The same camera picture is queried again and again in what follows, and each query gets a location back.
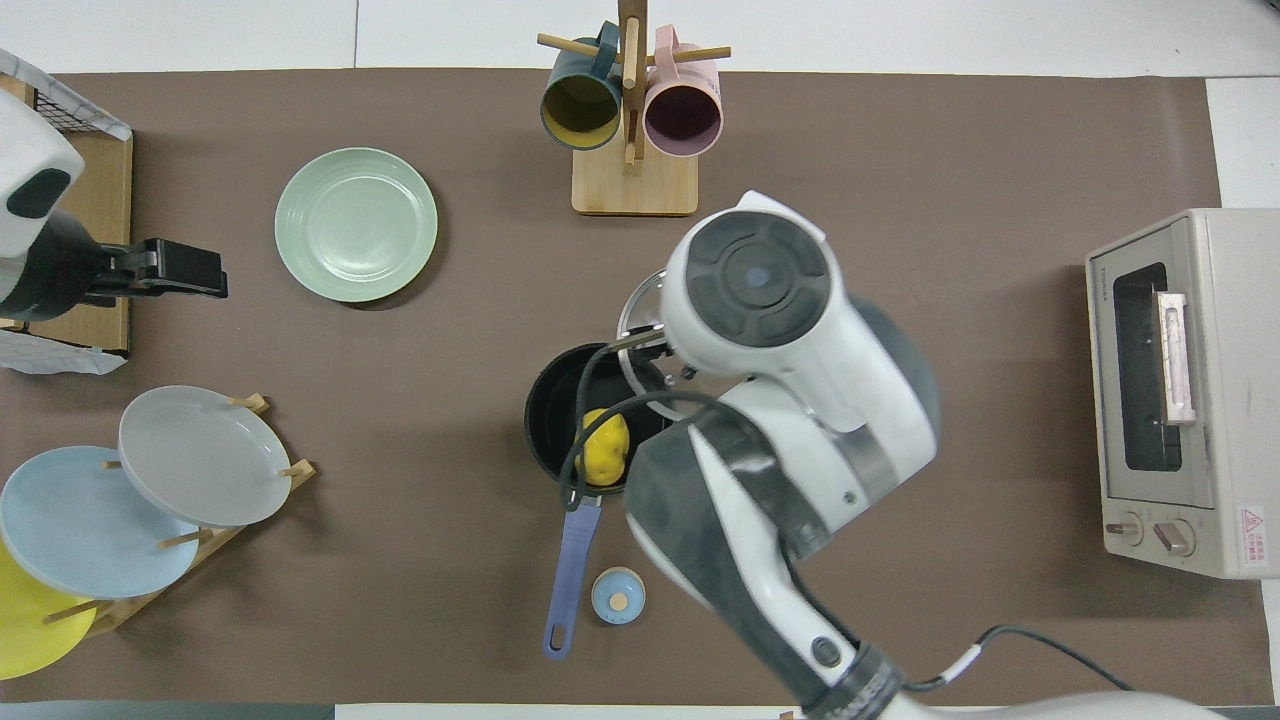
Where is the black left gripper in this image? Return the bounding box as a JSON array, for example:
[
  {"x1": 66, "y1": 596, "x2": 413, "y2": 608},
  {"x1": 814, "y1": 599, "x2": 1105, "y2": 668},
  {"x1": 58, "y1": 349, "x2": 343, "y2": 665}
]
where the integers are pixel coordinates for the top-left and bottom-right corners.
[{"x1": 0, "y1": 210, "x2": 229, "y2": 321}]

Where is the glass lid with blue knob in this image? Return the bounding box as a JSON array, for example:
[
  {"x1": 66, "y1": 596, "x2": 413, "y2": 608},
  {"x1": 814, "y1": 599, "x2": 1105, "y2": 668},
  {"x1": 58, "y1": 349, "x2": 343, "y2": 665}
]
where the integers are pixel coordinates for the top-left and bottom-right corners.
[{"x1": 615, "y1": 266, "x2": 701, "y2": 423}]

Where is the yellow lemon toy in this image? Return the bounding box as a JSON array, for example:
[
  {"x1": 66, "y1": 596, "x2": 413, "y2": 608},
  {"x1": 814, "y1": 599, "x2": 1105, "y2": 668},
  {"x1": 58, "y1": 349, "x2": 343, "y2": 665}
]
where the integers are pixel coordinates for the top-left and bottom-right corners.
[{"x1": 575, "y1": 408, "x2": 631, "y2": 489}]

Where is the green plate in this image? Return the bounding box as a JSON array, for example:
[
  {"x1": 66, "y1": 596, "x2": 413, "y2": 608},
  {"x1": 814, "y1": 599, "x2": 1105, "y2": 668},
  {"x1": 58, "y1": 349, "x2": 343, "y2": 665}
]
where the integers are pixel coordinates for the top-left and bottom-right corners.
[{"x1": 274, "y1": 147, "x2": 439, "y2": 304}]

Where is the grey plate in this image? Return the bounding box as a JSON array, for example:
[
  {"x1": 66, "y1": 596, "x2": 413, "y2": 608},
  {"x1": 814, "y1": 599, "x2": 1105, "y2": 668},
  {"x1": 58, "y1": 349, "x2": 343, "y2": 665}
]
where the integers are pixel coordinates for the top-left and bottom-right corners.
[{"x1": 118, "y1": 385, "x2": 293, "y2": 528}]

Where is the wooden plate rack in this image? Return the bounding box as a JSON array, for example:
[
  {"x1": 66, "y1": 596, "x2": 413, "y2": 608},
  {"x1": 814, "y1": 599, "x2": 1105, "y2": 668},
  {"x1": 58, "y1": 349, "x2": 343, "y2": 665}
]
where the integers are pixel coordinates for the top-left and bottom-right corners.
[{"x1": 40, "y1": 393, "x2": 318, "y2": 636}]

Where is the light blue plate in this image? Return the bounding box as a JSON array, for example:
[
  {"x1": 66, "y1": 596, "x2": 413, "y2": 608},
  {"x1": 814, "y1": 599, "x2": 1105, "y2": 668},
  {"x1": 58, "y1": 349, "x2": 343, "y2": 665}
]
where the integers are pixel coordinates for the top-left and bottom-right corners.
[{"x1": 0, "y1": 446, "x2": 201, "y2": 601}]

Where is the yellow plate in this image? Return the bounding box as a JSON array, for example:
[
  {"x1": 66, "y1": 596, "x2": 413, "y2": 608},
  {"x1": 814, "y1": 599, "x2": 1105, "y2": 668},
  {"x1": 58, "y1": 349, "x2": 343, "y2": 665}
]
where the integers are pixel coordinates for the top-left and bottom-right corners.
[{"x1": 0, "y1": 540, "x2": 99, "y2": 681}]

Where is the white crinkled paper sheet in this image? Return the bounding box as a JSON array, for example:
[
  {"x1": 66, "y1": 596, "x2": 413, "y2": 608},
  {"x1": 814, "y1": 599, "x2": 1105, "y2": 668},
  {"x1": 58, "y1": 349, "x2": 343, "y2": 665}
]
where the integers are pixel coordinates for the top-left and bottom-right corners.
[{"x1": 0, "y1": 328, "x2": 129, "y2": 377}]

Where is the white grid patterned cloth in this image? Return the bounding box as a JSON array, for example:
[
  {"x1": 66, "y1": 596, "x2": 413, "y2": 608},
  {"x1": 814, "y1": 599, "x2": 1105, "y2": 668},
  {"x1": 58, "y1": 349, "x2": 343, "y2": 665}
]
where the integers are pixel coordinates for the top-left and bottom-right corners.
[{"x1": 0, "y1": 48, "x2": 133, "y2": 143}]

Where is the brown table mat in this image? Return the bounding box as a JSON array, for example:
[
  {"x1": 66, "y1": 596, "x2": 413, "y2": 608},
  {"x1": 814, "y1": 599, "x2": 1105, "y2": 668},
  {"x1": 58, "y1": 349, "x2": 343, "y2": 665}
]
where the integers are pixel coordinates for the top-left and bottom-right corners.
[{"x1": 0, "y1": 68, "x2": 1276, "y2": 706}]

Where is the dark teal mug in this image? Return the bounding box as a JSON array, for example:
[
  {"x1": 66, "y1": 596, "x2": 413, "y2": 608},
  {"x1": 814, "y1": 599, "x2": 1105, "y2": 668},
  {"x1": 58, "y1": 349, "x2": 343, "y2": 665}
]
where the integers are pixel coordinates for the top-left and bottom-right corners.
[{"x1": 540, "y1": 22, "x2": 626, "y2": 152}]

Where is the wooden mug tree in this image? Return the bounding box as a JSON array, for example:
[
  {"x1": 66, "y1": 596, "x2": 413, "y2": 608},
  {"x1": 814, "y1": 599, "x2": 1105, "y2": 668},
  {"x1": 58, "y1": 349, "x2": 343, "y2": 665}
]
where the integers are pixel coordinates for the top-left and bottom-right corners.
[{"x1": 537, "y1": 0, "x2": 732, "y2": 217}]

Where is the pink mug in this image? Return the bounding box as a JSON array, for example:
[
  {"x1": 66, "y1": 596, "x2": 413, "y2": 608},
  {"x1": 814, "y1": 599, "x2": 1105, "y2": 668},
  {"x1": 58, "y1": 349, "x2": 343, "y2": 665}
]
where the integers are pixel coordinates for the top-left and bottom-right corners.
[{"x1": 643, "y1": 25, "x2": 724, "y2": 159}]

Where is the white toaster oven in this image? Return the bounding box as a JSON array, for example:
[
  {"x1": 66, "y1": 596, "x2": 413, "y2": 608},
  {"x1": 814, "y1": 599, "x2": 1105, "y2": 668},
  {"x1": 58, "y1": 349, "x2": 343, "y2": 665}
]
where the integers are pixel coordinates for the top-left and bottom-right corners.
[{"x1": 1085, "y1": 207, "x2": 1280, "y2": 581}]

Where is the dark pot with blue handle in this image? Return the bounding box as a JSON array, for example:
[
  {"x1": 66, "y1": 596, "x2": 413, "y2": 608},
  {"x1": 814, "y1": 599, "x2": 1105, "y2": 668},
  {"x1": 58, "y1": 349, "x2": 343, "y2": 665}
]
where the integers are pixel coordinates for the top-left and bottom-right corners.
[{"x1": 524, "y1": 343, "x2": 677, "y2": 661}]

